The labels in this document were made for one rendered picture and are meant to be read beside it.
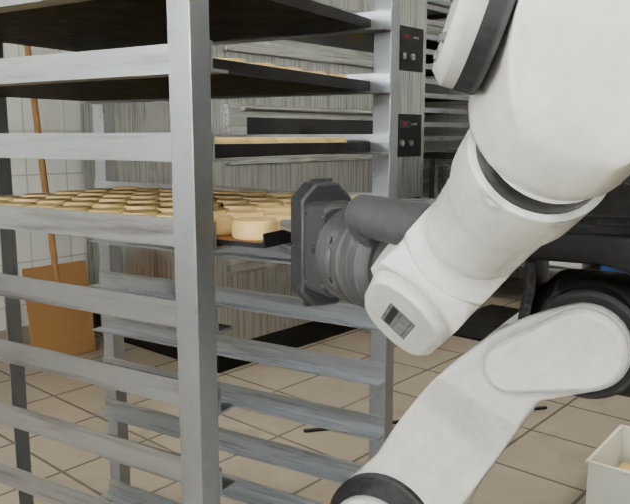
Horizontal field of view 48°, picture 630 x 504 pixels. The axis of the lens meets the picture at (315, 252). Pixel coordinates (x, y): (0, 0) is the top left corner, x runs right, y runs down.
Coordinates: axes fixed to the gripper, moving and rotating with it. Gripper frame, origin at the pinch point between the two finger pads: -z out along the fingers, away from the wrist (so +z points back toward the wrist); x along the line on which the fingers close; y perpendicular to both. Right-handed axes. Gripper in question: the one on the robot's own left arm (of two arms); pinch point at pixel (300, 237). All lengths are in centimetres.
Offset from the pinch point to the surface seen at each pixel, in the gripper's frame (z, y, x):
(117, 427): -78, 2, -49
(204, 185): -3.3, 9.2, 5.5
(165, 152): -9.5, 11.1, 8.7
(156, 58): -10.3, 11.5, 18.3
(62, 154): -23.4, 19.3, 8.2
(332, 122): -219, -131, 16
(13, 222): -31.9, 24.2, -0.4
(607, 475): -46, -111, -74
